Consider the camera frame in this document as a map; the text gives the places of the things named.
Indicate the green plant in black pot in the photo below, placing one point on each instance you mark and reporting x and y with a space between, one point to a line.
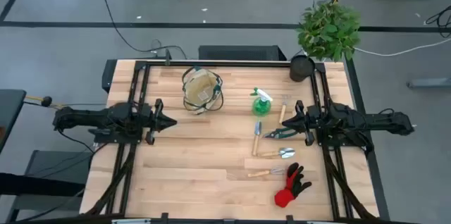
327 30

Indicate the beige green-trimmed gardening bag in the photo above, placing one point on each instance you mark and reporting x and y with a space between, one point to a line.
201 90

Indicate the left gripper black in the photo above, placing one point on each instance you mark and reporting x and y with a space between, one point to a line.
155 122

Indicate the red and black gardening glove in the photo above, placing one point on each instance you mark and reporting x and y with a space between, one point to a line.
283 197

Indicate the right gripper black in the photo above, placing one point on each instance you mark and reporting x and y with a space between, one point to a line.
306 122

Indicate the black side table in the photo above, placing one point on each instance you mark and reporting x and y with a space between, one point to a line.
8 111

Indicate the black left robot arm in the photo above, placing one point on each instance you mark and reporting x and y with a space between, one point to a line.
105 120

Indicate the grey desk foot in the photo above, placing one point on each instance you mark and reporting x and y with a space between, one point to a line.
430 83

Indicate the green spray bottle white head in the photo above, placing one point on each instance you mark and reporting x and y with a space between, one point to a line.
261 108

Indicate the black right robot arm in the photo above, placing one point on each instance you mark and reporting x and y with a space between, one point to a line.
359 122

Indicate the black metal table frame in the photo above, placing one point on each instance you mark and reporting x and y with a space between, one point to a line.
246 64

